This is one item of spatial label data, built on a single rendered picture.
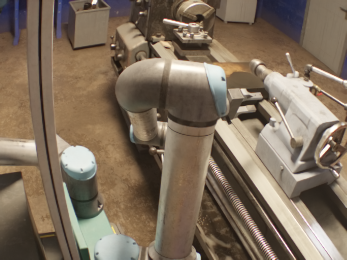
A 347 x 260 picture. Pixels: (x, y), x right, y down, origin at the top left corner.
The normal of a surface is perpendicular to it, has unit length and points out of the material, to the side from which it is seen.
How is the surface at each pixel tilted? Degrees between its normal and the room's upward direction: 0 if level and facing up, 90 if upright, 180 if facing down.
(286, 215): 36
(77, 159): 5
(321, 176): 90
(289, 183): 90
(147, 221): 0
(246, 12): 90
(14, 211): 0
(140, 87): 80
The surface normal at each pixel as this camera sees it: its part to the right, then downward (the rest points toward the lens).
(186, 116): -0.30, 0.33
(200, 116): 0.17, 0.39
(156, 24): 0.36, 0.55
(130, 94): -0.53, 0.43
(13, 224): 0.11, -0.83
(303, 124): -0.88, -0.09
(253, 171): -0.45, -0.60
